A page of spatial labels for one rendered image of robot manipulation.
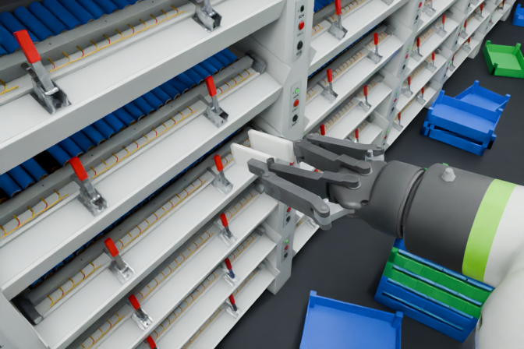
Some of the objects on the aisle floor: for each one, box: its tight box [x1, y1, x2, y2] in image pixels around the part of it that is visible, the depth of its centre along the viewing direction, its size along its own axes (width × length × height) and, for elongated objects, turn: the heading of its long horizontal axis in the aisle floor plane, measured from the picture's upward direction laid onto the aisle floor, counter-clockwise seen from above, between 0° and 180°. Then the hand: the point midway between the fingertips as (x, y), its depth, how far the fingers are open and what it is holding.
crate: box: [374, 288, 471, 343], centre depth 144 cm, size 30×20×8 cm
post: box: [249, 0, 318, 294], centre depth 97 cm, size 20×9×169 cm, turn 51°
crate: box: [299, 291, 403, 349], centre depth 132 cm, size 30×20×8 cm
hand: (262, 153), depth 53 cm, fingers open, 3 cm apart
